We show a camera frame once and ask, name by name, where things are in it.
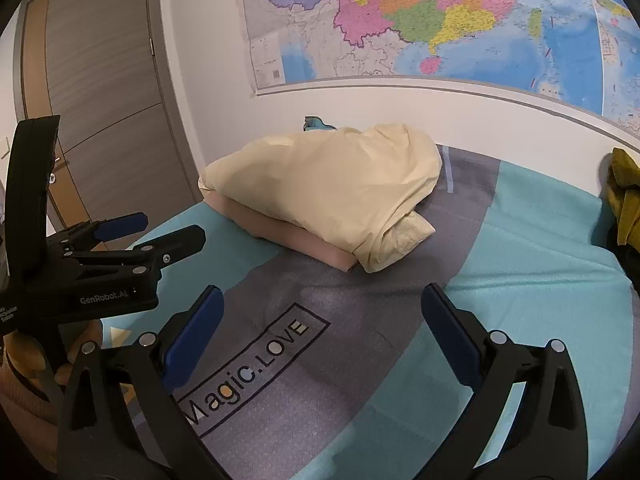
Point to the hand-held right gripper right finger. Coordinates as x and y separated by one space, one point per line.
450 335

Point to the black garment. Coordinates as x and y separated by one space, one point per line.
627 260

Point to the cream jacket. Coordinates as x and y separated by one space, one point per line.
325 180

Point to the pink garment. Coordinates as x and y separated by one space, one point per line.
300 242

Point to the person's left hand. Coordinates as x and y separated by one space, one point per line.
27 355

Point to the teal grey printed bed sheet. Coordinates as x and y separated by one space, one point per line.
525 260

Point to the colourful wall map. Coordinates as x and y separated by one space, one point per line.
450 10

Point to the olive garment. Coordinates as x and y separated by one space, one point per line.
625 185

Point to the grey brown wooden door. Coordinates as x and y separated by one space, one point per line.
100 60

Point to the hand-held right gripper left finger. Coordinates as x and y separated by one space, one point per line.
192 340

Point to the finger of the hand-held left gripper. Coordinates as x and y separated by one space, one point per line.
122 225
175 242

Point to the person's left forearm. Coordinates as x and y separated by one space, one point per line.
25 405

